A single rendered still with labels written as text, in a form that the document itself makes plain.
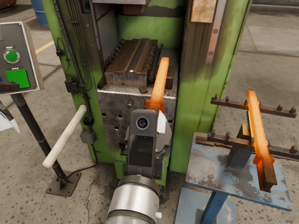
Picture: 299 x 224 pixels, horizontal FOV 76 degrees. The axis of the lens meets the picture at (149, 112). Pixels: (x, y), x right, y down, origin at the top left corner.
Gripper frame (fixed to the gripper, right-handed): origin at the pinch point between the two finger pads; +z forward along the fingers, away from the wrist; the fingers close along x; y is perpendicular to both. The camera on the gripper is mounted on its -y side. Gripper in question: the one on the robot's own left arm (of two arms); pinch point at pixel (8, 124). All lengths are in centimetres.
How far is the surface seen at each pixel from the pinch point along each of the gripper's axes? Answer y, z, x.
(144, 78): -48, -3, 29
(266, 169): -22, -4, 82
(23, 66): -19.4, -11.6, -12.2
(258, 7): -663, 84, 39
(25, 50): -23.2, -17.0, -12.8
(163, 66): -36, -18, 44
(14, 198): 10, 94, -51
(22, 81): -15.7, -6.8, -10.7
